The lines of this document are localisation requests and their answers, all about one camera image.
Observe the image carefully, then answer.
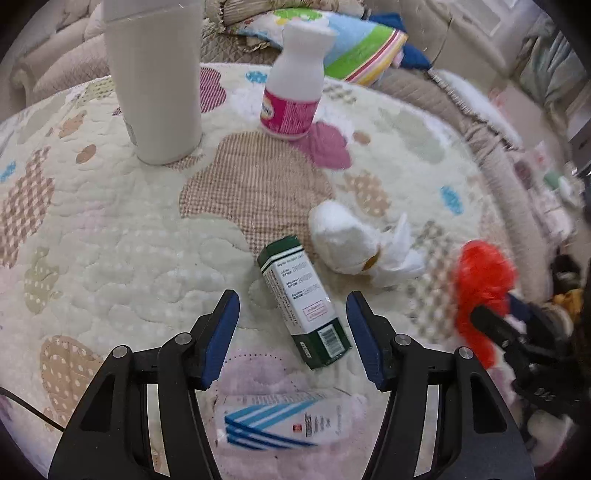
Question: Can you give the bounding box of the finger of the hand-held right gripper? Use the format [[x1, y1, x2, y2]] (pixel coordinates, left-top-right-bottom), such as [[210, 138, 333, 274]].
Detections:
[[470, 304, 526, 354], [507, 292, 560, 332]]

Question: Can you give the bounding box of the beige tufted sofa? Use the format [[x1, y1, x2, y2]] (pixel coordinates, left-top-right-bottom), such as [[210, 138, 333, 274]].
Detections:
[[9, 0, 546, 112]]

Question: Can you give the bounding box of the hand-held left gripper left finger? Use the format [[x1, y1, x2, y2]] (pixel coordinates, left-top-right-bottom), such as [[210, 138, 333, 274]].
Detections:
[[48, 289, 241, 480]]

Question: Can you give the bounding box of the white bottle pink label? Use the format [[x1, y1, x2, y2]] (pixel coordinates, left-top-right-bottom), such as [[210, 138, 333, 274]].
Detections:
[[259, 20, 336, 141]]

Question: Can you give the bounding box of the white blue carton box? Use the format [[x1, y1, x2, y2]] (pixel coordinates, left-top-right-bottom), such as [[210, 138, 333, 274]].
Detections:
[[214, 389, 366, 452]]

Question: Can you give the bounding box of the black cable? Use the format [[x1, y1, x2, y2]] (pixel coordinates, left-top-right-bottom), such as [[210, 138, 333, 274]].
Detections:
[[0, 387, 66, 433]]

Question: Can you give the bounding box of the blue cloth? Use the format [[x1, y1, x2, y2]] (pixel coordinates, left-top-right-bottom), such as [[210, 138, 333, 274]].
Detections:
[[369, 11, 433, 73]]

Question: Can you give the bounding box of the white frilled pillow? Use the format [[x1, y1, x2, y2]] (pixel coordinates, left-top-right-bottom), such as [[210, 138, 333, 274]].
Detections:
[[428, 69, 523, 149]]

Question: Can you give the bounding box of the pale green curtain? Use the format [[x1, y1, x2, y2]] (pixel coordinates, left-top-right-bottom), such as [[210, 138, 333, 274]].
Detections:
[[521, 22, 579, 121]]

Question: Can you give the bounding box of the beige floral pillow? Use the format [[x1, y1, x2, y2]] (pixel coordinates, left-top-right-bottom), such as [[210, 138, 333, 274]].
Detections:
[[203, 0, 366, 37]]

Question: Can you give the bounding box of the brown yellow plush toy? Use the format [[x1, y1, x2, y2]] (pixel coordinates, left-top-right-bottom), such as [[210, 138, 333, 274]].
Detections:
[[549, 255, 588, 325]]

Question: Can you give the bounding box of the crumpled white tissue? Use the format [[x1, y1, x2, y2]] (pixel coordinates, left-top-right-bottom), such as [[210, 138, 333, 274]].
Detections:
[[308, 200, 426, 288]]

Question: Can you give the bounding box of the red fluffy toy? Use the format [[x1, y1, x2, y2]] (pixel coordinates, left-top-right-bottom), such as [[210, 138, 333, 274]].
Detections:
[[452, 239, 519, 366]]

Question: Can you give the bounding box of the green white plush toy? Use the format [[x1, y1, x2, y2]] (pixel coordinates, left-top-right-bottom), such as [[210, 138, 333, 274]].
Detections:
[[542, 170, 583, 209]]

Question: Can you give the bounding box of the colourful cartoon pillow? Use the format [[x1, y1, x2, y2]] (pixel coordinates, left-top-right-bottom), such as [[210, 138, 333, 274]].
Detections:
[[230, 6, 410, 87]]

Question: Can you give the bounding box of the green white carton box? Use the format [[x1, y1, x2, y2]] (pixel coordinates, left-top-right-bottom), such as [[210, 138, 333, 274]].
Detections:
[[257, 235, 353, 370]]

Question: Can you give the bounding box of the tall white bottle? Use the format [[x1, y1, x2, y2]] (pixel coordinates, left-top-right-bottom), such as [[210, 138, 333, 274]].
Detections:
[[102, 0, 204, 166]]

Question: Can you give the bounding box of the person's right forearm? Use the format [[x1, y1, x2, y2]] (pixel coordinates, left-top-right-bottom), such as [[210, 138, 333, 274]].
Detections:
[[525, 410, 574, 468]]

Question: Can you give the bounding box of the patchwork patterned quilt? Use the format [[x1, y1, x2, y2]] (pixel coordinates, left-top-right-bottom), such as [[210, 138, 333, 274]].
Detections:
[[0, 61, 551, 477]]

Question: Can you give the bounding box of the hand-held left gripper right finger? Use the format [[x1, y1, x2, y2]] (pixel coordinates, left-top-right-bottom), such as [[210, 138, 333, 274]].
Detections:
[[346, 292, 536, 480]]

